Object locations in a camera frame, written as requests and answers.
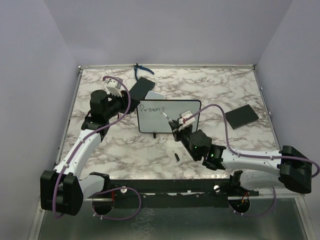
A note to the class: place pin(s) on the black rectangular box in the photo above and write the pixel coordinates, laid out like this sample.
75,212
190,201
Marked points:
141,88

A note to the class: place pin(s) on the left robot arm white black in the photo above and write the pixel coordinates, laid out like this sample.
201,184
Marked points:
61,189

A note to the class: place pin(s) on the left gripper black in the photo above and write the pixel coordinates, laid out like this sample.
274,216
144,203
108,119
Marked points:
124,99

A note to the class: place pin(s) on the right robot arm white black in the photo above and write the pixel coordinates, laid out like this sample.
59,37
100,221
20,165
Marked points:
287,167

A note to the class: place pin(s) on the small white square device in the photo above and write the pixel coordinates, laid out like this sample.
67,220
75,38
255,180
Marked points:
151,95

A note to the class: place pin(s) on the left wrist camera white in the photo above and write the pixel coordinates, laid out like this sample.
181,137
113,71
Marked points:
113,85

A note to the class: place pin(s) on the black eraser block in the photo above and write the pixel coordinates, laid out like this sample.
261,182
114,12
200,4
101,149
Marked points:
241,116

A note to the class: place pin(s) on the black marker cap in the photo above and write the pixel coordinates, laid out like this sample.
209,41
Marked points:
177,157

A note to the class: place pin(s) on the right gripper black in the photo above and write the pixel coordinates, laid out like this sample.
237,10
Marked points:
175,124

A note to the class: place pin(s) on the small whiteboard black frame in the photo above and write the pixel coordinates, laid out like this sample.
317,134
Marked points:
152,114

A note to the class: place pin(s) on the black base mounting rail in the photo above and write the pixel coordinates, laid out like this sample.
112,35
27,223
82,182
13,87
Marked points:
182,193

